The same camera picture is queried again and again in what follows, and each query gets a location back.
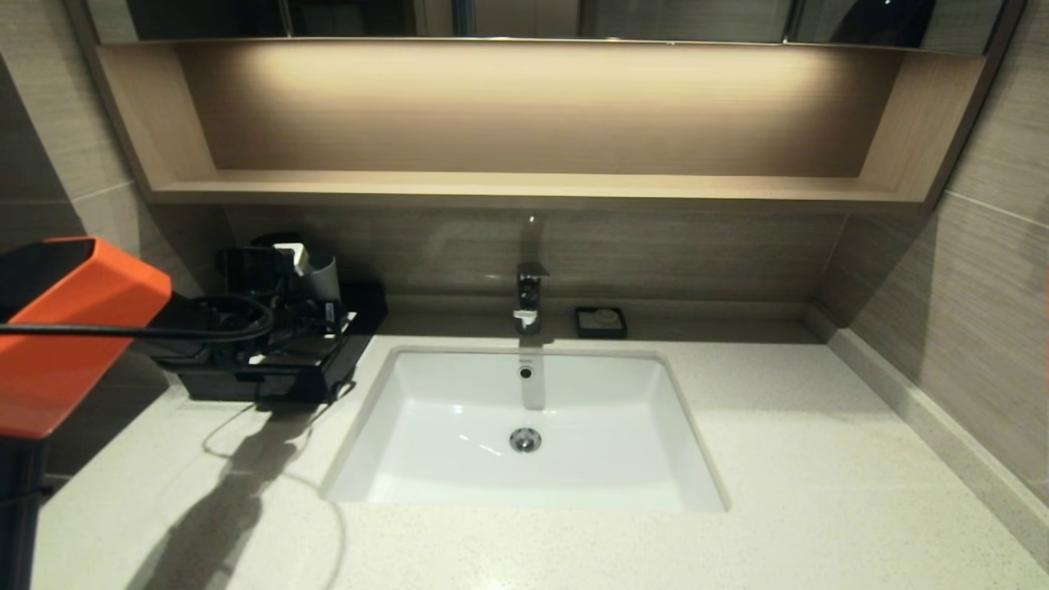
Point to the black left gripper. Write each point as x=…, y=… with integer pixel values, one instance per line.
x=270, y=311

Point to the grey cup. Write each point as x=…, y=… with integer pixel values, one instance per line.
x=326, y=279

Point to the black amenity tray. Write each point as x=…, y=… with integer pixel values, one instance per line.
x=221, y=387

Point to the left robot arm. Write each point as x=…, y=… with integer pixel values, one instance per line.
x=82, y=328

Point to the black box body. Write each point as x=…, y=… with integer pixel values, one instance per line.
x=365, y=315

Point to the black cylindrical container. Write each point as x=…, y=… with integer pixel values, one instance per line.
x=274, y=239

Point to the chrome faucet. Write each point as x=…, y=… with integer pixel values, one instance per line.
x=531, y=295

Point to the white ceramic sink basin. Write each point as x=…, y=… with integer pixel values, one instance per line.
x=524, y=426

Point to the chrome sink drain stopper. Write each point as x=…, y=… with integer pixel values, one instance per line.
x=525, y=440

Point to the black soap dish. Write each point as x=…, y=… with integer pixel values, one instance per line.
x=602, y=331

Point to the round beige soap bar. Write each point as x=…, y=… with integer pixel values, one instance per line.
x=605, y=316

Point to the mirror cabinet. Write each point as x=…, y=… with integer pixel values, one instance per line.
x=656, y=18

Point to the stone backsplash ledge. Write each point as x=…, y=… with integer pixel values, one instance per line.
x=942, y=426

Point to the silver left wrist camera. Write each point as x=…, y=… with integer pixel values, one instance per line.
x=297, y=256

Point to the wooden wall shelf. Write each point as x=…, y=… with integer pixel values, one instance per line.
x=524, y=115

